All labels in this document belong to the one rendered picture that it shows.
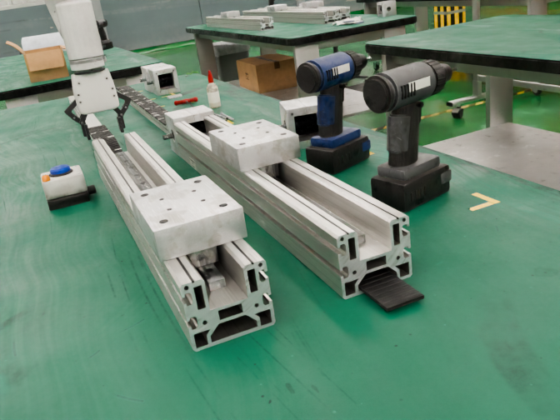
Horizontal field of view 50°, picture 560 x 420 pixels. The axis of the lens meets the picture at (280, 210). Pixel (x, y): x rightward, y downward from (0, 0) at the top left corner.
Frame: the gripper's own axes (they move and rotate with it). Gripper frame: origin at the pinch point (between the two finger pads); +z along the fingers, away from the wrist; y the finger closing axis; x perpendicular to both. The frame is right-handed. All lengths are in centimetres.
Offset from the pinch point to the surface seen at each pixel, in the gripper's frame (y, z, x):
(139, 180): 0.4, 0.5, 48.5
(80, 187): 10.4, 3.0, 35.5
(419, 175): -39, 1, 81
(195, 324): 4, 3, 99
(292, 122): -37, 0, 36
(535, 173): -172, 62, -28
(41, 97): 11, 14, -191
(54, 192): 15.3, 2.6, 35.4
